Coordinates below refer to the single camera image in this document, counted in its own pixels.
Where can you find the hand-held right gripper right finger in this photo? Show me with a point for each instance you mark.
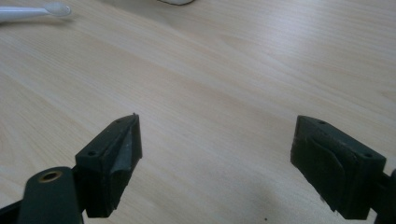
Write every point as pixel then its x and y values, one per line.
pixel 336 165

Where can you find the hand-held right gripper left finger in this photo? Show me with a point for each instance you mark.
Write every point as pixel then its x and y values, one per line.
pixel 106 161

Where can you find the white plastic spoon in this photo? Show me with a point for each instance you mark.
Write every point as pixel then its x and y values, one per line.
pixel 34 11

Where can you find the white round dish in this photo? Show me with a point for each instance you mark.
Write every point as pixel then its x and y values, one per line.
pixel 176 1

